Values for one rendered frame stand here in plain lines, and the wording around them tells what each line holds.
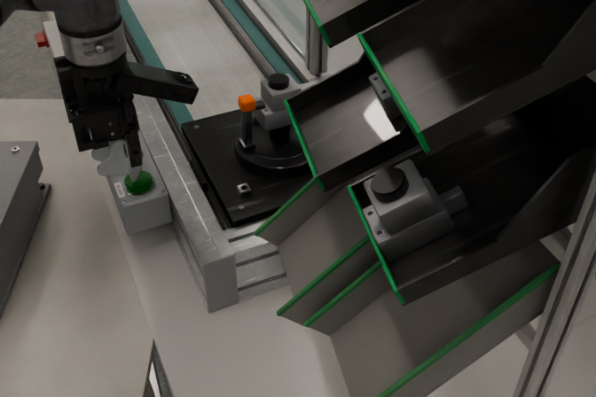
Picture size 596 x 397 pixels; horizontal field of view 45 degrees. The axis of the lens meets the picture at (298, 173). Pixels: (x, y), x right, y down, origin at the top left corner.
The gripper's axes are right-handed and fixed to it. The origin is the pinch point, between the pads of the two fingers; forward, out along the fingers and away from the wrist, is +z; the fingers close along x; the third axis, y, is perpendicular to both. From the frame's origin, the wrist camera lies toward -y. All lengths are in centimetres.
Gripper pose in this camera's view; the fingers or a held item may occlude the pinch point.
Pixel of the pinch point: (137, 172)
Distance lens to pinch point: 104.4
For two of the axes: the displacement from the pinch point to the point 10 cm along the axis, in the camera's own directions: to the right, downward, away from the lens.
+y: -9.1, 2.6, -3.1
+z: 0.0, 7.6, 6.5
